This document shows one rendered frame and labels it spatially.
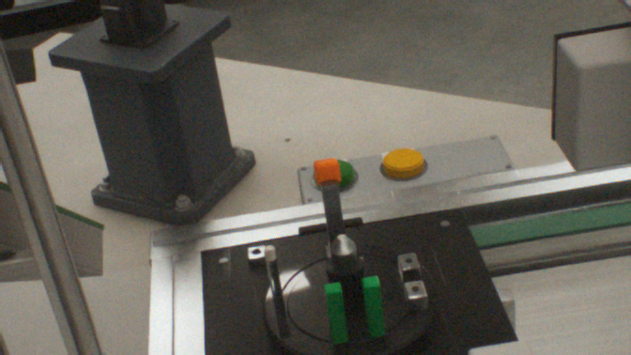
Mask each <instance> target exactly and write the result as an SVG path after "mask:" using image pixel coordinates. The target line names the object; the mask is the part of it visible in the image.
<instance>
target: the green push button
mask: <svg viewBox="0 0 631 355"><path fill-rule="evenodd" d="M336 161H337V162H338V165H340V171H341V181H340V182H338V183H340V188H341V189H342V188H345V187H346V185H348V184H349V183H350V182H351V181H352V180H353V178H355V173H353V166H352V165H351V164H350V163H348V162H345V161H341V160H336Z"/></svg>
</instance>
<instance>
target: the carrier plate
mask: <svg viewBox="0 0 631 355"><path fill-rule="evenodd" d="M345 231H346V236H347V237H348V238H349V239H351V240H352V241H354V242H355V243H356V245H369V246H377V247H383V248H387V249H391V250H394V251H397V252H400V253H402V254H410V253H415V254H416V255H417V259H418V262H419V263H420V264H421V265H423V266H424V267H425V268H426V270H427V271H428V272H429V273H430V275H431V276H432V278H433V280H434V282H436V285H437V288H438V292H439V326H438V329H437V332H436V335H435V337H434V339H433V341H432V342H430V344H429V345H428V346H427V347H426V350H425V351H424V352H423V353H422V354H421V355H469V351H470V350H471V349H473V348H477V347H489V346H495V345H500V344H507V343H513V342H518V341H519V339H518V337H517V335H516V333H515V331H514V328H513V325H512V323H511V321H510V318H509V316H508V314H507V312H505V309H504V307H503V305H502V301H501V299H500V295H499V293H498V290H496V288H495V286H494V284H493V281H492V278H491V276H490V274H489V271H488V269H487V267H486V264H485V262H484V261H483V258H482V256H481V253H480V250H479V248H478V246H477V243H476V241H475V239H474V238H473V236H472V234H471V232H470V230H469V225H468V223H467V220H466V218H465V216H464V212H463V210H461V209H455V210H448V211H442V212H436V213H430V215H424V216H418V217H412V218H406V219H401V220H394V221H388V222H383V223H376V224H365V225H359V226H352V227H347V228H345ZM260 246H265V247H267V246H273V247H274V248H275V253H276V259H277V265H278V270H279V274H281V273H282V271H284V270H285V269H286V268H288V267H289V266H290V265H292V264H293V263H295V262H298V261H299V260H301V259H302V258H303V257H305V256H307V255H311V254H313V253H316V252H319V251H322V250H324V247H326V246H329V234H328V232H322V233H316V234H310V235H304V236H298V237H293V238H287V239H276V240H270V241H263V242H257V244H251V245H245V246H239V247H233V248H227V249H221V250H215V251H208V252H203V253H202V275H203V301H204V325H205V351H206V355H276V354H275V352H274V351H273V349H272V347H271V345H270V344H269V342H268V339H267V334H266V329H265V323H264V318H263V302H264V298H265V295H266V293H267V291H268V289H269V288H270V280H269V276H268V271H267V265H261V266H255V267H250V266H249V261H248V253H247V249H248V248H254V247H260Z"/></svg>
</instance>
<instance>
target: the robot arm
mask: <svg viewBox="0 0 631 355"><path fill-rule="evenodd" d="M100 1H101V5H100V10H101V14H102V18H103V22H104V26H105V31H107V33H104V34H103V35H101V36H100V41H101V43H108V44H114V45H121V46H127V47H134V48H141V49H145V48H148V47H149V46H152V45H153V44H154V43H156V42H157V41H158V40H160V39H162V37H163V36H165V35H167V34H168V33H169V32H171V31H172V30H173V29H175V28H176V27H179V26H180V22H179V20H175V19H168V18H167V12H165V8H164V3H163V0H100ZM14 6H15V0H0V11H3V10H10V9H12V8H14Z"/></svg>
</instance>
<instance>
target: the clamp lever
mask: <svg viewBox="0 0 631 355"><path fill-rule="evenodd" d="M314 168H315V179H316V182H317V184H318V185H320V190H321V195H322V202H323V209H324V214H326V222H327V227H328V234H329V248H331V244H332V243H333V242H334V240H335V239H336V237H337V236H340V235H345V234H346V231H345V225H344V218H343V211H342V205H341V197H340V192H338V191H341V188H340V183H338V182H340V181H341V171H340V165H338V162H337V161H336V159H334V158H332V159H327V160H320V161H315V162H314Z"/></svg>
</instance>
